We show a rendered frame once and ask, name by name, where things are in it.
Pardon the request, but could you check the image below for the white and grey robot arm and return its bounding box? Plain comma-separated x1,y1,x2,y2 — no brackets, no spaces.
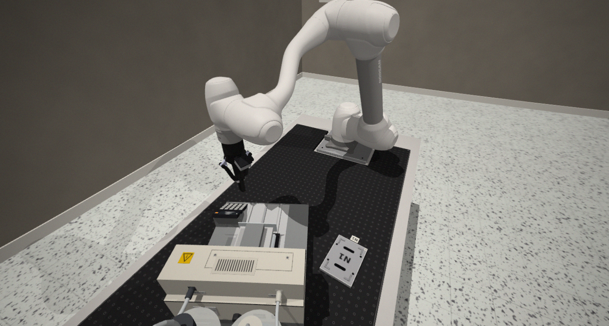
205,0,400,154

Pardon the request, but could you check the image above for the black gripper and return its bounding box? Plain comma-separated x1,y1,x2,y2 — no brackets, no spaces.
219,140,252,192

